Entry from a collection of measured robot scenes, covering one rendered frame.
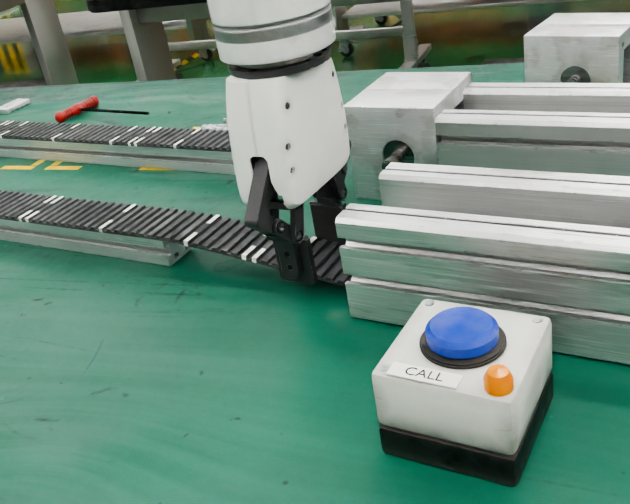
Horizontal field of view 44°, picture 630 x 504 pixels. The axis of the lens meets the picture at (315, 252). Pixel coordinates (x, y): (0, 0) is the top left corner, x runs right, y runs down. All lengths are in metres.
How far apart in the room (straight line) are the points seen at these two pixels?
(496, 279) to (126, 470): 0.26
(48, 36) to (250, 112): 3.03
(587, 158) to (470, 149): 0.10
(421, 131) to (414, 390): 0.33
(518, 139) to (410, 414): 0.32
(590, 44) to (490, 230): 0.40
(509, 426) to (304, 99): 0.27
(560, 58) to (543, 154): 0.22
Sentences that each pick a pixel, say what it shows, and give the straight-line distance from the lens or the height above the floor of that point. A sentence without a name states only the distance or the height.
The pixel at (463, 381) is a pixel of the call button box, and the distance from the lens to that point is 0.42.
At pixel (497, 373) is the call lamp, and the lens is 0.40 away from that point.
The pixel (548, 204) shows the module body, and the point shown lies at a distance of 0.56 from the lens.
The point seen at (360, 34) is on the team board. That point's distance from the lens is 3.64.
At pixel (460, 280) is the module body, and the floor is 0.83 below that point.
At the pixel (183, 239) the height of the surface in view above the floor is 0.81.
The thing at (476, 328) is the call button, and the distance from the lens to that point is 0.43.
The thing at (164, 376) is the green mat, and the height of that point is 0.78.
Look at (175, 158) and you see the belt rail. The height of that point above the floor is 0.79.
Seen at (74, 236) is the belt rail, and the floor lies 0.80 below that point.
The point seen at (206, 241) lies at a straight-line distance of 0.67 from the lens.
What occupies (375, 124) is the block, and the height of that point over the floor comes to 0.86.
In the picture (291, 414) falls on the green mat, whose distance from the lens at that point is 0.51.
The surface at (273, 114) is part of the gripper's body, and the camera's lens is 0.53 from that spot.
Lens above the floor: 1.10
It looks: 28 degrees down
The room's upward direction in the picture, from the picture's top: 11 degrees counter-clockwise
